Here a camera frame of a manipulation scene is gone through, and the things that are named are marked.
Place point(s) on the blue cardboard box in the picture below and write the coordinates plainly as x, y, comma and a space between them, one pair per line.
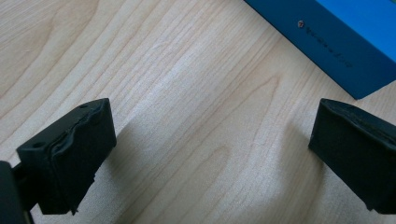
339, 40

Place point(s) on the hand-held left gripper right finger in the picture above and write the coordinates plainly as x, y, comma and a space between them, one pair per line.
355, 149

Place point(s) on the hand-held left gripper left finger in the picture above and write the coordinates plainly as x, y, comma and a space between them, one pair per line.
67, 152

